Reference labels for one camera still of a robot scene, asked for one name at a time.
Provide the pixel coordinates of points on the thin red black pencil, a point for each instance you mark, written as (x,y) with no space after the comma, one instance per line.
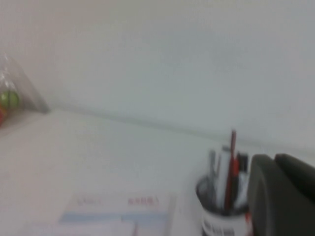
(231,167)

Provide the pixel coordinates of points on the AgileX brochure with wood photo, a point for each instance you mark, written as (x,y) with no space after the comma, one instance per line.
(118,209)

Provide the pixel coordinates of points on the short white pen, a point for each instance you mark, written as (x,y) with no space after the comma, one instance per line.
(242,189)

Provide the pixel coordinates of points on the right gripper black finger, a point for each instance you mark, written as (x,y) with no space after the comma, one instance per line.
(283,196)

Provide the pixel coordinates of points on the clear plastic bag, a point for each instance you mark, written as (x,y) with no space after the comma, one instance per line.
(27,93)

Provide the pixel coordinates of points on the black mesh pen holder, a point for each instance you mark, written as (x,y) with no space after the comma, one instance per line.
(221,221)

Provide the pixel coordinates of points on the white pen with grey cap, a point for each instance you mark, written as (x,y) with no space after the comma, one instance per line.
(224,172)

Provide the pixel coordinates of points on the green ball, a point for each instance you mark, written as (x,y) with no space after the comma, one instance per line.
(9,100)

